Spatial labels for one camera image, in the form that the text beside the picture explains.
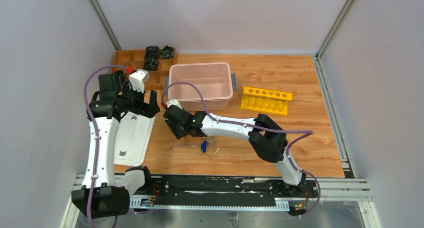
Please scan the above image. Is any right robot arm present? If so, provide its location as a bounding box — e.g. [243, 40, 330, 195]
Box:
[163, 105, 306, 197]

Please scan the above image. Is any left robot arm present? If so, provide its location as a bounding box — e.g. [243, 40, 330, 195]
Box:
[71, 70, 160, 219]

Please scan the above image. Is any grey bin handle right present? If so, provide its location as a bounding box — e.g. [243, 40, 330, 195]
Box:
[231, 73, 238, 93]

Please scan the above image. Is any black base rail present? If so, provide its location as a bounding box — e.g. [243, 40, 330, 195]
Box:
[135, 174, 318, 207]

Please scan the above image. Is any small glass beaker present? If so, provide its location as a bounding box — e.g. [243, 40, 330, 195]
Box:
[206, 136, 217, 147]

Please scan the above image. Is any grey bin handle left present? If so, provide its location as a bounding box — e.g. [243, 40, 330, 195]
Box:
[163, 76, 169, 91]

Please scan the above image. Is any graduated cylinder blue base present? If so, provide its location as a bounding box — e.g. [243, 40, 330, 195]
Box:
[170, 140, 209, 154]

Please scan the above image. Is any white plastic lid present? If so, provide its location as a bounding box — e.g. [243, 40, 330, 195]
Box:
[114, 112, 156, 167]

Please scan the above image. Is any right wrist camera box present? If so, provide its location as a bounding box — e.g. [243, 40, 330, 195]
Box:
[161, 99, 183, 110]

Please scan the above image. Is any yellow test tube rack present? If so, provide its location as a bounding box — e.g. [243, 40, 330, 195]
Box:
[240, 86, 293, 116]

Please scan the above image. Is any black fabric roll back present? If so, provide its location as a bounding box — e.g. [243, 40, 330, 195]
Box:
[143, 46, 160, 71]

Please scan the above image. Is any green patterned fabric roll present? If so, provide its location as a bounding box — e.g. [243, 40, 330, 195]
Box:
[159, 45, 175, 59]

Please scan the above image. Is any grey bin handle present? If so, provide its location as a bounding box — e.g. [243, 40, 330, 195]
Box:
[163, 76, 169, 91]
[231, 73, 238, 93]

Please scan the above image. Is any wooden compartment tray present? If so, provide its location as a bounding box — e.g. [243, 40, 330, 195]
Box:
[113, 49, 177, 90]

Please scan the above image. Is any pink plastic bin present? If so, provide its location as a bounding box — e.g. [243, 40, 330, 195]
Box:
[167, 62, 234, 112]

